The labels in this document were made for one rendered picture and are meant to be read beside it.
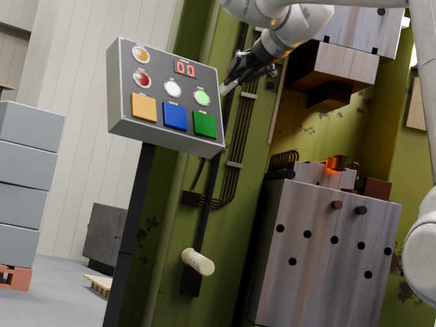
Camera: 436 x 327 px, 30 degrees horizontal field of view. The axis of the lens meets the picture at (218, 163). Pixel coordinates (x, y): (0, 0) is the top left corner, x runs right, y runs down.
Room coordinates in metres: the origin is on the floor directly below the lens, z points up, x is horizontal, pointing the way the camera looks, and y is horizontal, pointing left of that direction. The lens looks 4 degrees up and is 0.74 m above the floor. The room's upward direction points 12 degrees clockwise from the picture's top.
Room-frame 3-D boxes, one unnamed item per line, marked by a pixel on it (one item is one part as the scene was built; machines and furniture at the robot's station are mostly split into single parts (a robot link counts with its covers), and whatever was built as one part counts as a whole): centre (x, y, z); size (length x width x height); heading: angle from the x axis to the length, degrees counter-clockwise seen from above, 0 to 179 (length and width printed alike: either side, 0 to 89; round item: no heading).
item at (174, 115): (2.27, 0.15, 1.01); 0.07 x 0.05 x 0.07; 122
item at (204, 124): (2.32, 0.06, 1.01); 0.07 x 0.05 x 0.07; 122
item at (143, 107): (2.21, 0.23, 1.01); 0.07 x 0.05 x 0.07; 122
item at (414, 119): (2.69, -0.63, 1.27); 0.09 x 0.02 x 0.17; 97
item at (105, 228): (8.65, 0.62, 0.34); 0.99 x 0.82 x 0.68; 123
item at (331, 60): (2.73, -0.31, 1.32); 0.42 x 0.20 x 0.10; 7
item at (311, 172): (2.73, -0.31, 0.96); 0.42 x 0.20 x 0.09; 7
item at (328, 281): (2.75, -0.36, 0.69); 0.56 x 0.38 x 0.45; 7
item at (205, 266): (2.39, 0.00, 0.62); 0.44 x 0.05 x 0.05; 7
